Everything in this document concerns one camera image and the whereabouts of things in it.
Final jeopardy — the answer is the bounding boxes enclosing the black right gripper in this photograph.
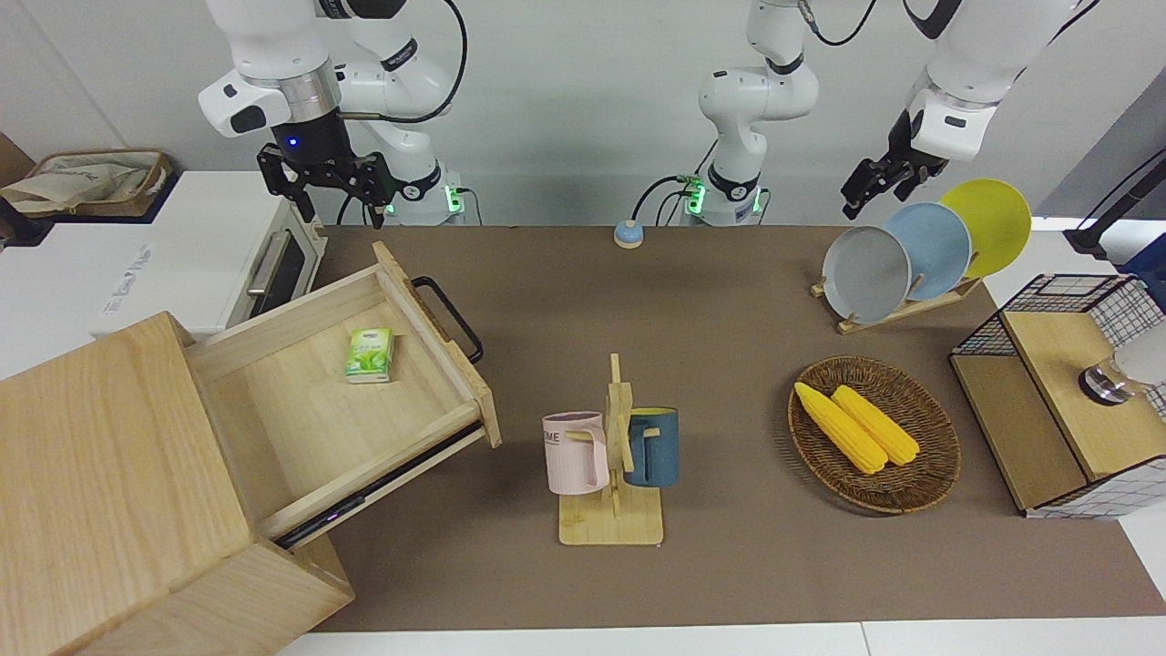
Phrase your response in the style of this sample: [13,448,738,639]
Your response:
[258,111,393,229]

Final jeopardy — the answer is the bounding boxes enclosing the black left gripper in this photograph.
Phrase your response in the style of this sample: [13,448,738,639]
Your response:
[840,109,948,220]

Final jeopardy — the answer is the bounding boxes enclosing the light wooden drawer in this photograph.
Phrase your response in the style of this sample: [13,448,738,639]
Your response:
[187,240,503,549]

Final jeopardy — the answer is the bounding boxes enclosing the light blue plate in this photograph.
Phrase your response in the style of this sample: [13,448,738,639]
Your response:
[882,202,974,302]

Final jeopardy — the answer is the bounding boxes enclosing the grey plate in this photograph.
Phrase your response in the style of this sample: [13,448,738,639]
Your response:
[822,225,912,326]

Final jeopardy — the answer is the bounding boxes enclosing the yellow plate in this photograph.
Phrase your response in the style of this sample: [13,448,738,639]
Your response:
[938,179,1033,279]

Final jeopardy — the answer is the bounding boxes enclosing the wooden plate rack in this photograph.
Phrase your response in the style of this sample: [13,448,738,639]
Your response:
[811,269,985,335]

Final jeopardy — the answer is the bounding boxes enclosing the white toaster oven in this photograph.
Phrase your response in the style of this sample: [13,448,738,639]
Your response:
[87,170,327,343]

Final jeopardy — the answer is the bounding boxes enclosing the green tissue pack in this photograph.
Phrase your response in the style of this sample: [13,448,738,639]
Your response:
[344,328,395,384]

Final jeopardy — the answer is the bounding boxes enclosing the brown table mat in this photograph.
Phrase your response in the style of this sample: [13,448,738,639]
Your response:
[273,225,1166,632]

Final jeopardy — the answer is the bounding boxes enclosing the yellow corn cob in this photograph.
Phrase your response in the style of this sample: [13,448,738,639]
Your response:
[794,381,889,475]
[831,384,921,467]

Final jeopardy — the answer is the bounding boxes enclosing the beige bag in basket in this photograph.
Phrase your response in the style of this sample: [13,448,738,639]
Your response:
[0,149,174,220]

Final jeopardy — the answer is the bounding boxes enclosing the brown wicker basket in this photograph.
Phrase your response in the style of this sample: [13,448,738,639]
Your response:
[788,355,962,516]

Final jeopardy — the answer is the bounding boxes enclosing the white bottle with silver cap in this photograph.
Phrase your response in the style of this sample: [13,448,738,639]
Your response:
[1079,337,1166,407]

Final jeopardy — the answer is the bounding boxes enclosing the pink mug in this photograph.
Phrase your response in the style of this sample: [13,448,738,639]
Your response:
[542,412,610,496]

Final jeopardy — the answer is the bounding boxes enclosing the dark blue mug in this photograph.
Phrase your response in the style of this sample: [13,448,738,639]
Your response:
[624,407,680,488]

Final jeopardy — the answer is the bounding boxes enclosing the light wooden cabinet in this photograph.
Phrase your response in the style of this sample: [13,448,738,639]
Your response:
[0,312,356,656]

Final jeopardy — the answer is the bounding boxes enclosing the wooden mug rack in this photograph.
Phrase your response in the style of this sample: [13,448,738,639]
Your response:
[557,354,666,548]

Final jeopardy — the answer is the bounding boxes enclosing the white oven door handle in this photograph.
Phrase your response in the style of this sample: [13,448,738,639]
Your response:
[246,230,294,298]

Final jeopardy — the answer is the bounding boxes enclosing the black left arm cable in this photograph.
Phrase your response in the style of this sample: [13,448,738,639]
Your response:
[800,0,912,47]

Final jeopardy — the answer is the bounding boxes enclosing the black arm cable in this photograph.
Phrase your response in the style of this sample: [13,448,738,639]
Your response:
[337,0,469,125]
[800,0,912,47]

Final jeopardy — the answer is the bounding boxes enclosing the black metal drawer handle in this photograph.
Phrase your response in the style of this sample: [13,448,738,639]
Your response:
[410,276,485,364]

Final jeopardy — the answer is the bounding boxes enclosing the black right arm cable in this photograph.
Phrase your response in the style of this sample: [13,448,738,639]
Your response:
[337,0,469,125]

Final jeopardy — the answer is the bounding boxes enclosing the wire and wood shelf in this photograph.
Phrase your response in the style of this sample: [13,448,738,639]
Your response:
[949,273,1166,520]

